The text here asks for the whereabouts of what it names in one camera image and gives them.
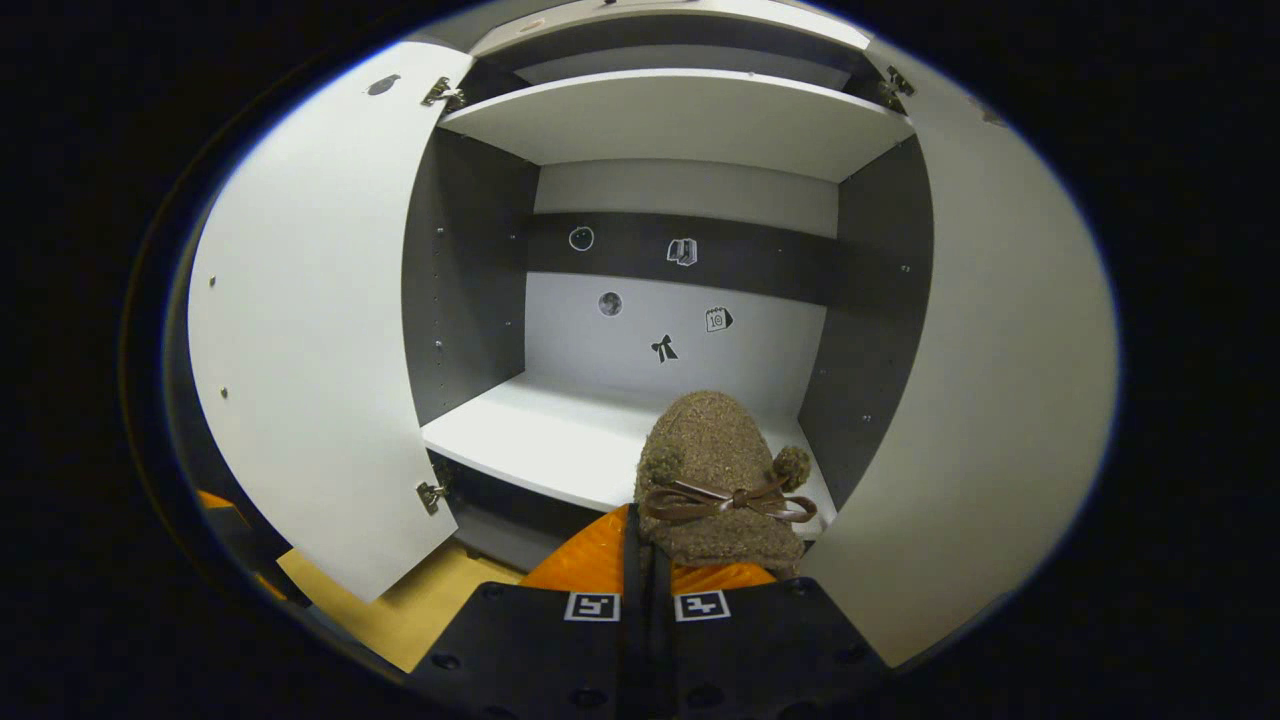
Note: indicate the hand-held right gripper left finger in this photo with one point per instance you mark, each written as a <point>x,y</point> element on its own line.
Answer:
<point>530,650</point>

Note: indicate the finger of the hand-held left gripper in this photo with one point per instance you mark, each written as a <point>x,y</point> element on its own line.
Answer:
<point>255,560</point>
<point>215,499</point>

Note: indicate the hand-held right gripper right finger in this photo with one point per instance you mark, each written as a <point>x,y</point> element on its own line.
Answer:
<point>760,650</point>

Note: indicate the white shoe cabinet door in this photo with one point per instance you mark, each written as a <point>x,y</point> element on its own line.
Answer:
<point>310,330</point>
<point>1000,400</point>

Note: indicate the white shoe cabinet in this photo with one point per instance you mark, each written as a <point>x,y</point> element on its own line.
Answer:
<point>560,440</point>

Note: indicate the brown fuzzy shoe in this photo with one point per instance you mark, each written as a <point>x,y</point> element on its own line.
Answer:
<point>715,440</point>

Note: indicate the metal door hinge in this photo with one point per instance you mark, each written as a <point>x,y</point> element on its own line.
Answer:
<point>431,496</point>
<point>895,88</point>
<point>440,94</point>

